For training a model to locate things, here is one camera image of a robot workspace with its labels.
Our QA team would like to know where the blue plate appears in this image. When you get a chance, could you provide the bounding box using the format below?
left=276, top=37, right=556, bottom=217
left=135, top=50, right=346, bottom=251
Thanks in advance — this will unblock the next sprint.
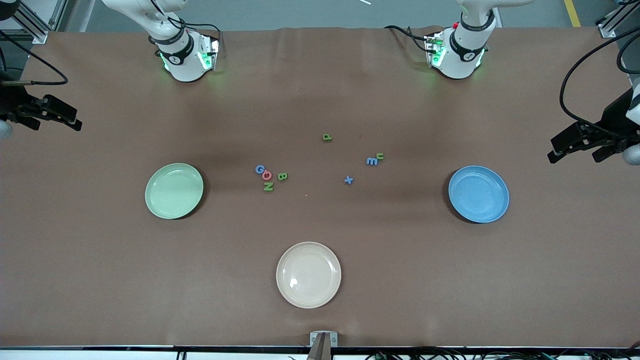
left=448, top=165, right=510, bottom=224

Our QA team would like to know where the yellow floor tape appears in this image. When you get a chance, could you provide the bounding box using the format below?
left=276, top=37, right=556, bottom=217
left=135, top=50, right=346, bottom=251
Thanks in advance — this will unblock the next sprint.
left=564, top=0, right=582, bottom=27

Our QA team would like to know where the green plate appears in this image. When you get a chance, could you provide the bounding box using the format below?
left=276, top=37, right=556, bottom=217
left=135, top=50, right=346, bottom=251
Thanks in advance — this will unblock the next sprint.
left=144, top=162, right=205, bottom=220

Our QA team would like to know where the brown table cover mat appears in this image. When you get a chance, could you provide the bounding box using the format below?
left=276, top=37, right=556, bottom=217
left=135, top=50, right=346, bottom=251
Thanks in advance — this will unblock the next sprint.
left=0, top=26, right=640, bottom=348

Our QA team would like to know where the beige plate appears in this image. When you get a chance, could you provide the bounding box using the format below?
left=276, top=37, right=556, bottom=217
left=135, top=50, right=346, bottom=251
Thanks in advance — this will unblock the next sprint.
left=276, top=241, right=342, bottom=309

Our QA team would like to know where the aluminium frame profile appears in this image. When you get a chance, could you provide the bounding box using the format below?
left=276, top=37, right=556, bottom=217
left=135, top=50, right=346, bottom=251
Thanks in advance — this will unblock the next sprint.
left=595, top=0, right=640, bottom=38
left=10, top=0, right=68, bottom=45

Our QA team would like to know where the black right base cable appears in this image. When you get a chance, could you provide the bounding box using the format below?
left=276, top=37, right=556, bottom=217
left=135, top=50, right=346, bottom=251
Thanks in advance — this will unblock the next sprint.
left=172, top=17, right=224, bottom=51

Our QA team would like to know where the black base cable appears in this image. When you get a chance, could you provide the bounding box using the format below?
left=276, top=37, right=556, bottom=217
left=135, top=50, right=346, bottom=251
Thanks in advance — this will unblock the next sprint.
left=172, top=17, right=224, bottom=51
left=384, top=25, right=431, bottom=53

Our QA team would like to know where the black left base cable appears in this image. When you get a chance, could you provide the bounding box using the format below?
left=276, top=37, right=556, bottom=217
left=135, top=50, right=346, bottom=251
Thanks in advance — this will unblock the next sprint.
left=384, top=25, right=431, bottom=53

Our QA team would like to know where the white table edge rail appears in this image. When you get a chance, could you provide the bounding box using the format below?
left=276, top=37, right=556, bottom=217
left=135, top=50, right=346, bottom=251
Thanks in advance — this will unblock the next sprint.
left=0, top=345, right=640, bottom=360

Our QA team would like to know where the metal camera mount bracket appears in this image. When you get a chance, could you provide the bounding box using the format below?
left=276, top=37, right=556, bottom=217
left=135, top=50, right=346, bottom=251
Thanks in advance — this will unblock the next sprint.
left=309, top=331, right=338, bottom=360

